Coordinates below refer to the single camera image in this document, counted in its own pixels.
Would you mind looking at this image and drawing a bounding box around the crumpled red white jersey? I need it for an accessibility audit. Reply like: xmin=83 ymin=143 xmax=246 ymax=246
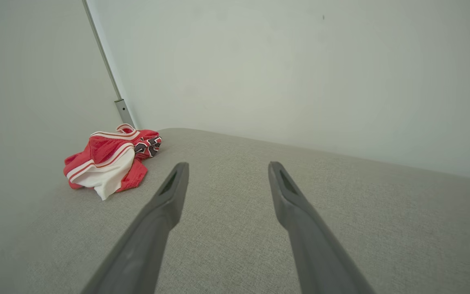
xmin=63 ymin=123 xmax=162 ymax=201

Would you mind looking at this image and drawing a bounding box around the metal wall strip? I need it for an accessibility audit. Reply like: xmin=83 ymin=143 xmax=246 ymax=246
xmin=82 ymin=0 xmax=135 ymax=129

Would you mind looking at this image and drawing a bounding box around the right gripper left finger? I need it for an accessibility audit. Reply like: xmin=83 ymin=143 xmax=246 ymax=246
xmin=81 ymin=162 xmax=190 ymax=294

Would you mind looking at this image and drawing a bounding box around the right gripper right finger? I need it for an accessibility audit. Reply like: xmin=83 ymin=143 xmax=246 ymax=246
xmin=268 ymin=161 xmax=376 ymax=294

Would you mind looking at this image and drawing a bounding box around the grey fabric sofa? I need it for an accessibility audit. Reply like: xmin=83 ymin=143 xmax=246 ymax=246
xmin=0 ymin=128 xmax=470 ymax=294

